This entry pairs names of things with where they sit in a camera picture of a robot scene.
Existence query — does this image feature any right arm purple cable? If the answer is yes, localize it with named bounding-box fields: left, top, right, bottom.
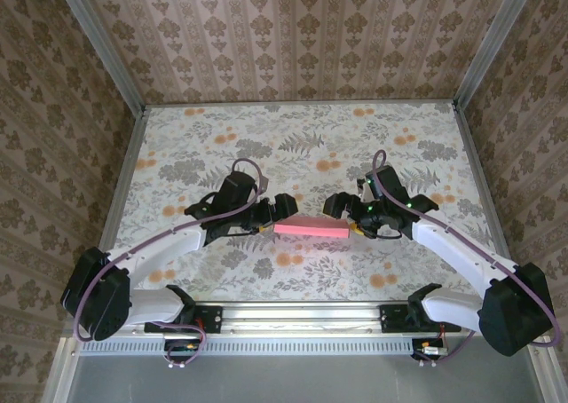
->
left=371, top=149, right=561, bottom=368

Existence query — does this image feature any aluminium frame post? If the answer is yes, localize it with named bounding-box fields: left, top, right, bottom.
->
left=452, top=0, right=543, bottom=111
left=51, top=0, right=148, bottom=116

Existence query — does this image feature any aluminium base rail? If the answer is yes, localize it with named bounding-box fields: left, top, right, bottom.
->
left=64, top=300, right=549, bottom=338

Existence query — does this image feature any aluminium table end rail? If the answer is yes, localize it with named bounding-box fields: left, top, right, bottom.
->
left=144, top=99, right=458, bottom=109

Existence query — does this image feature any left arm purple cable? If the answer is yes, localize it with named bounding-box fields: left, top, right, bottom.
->
left=74, top=157, right=267, bottom=369

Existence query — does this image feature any aluminium table side rail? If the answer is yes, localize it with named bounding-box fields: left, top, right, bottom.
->
left=95, top=107, right=150, bottom=262
left=453, top=103, right=518, bottom=269

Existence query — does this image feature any grey metal sheet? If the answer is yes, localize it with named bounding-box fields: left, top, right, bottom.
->
left=66, top=353, right=549, bottom=403

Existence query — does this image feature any slotted grey cable duct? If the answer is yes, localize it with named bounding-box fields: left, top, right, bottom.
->
left=79, top=335, right=418, bottom=356

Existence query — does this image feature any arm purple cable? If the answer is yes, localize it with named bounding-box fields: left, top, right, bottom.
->
left=371, top=149, right=561, bottom=368
left=74, top=157, right=267, bottom=369

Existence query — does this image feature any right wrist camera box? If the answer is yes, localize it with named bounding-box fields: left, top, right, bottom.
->
left=357, top=178, right=376, bottom=204

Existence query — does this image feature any pink paper box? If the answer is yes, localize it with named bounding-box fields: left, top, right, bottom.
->
left=273, top=216, right=351, bottom=241

